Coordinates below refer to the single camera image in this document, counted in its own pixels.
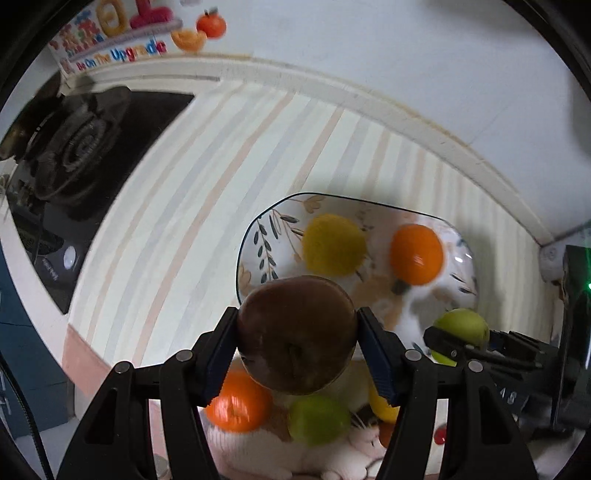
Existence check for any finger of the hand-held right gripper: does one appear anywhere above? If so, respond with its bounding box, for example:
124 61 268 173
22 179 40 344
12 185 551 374
488 329 561 358
424 325 543 371

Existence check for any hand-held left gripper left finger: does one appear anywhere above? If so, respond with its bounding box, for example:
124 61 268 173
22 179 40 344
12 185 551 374
55 307 239 480

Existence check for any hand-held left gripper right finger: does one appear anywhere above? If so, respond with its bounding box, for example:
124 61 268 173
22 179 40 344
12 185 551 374
358 307 539 480

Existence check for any green apple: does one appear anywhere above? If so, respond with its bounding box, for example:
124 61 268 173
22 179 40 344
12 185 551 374
431 308 490 367
287 396 352 446

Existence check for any dark red apple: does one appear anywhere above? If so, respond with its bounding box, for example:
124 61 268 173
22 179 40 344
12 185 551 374
236 275 358 395

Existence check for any orange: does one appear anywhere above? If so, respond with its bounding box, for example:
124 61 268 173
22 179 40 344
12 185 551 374
205 369 273 433
390 224 445 286

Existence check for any yellow lemon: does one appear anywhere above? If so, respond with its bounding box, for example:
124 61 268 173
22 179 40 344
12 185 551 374
368 378 400 424
302 213 369 278

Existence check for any floral print plate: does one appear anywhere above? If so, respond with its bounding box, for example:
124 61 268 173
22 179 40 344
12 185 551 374
236 193 479 356

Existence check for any white plush basket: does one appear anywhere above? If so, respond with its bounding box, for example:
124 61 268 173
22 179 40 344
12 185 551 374
203 355 451 480

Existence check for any blue cabinet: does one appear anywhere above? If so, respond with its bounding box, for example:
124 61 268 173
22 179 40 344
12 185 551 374
0 249 71 437

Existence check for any black gas stove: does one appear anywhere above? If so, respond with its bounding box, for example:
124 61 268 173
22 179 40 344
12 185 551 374
0 85 195 315

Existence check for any black cable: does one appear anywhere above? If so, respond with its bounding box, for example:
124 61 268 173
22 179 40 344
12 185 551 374
0 351 52 480

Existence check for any colourful wall sticker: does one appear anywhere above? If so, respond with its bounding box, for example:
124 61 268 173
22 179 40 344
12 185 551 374
48 0 228 75

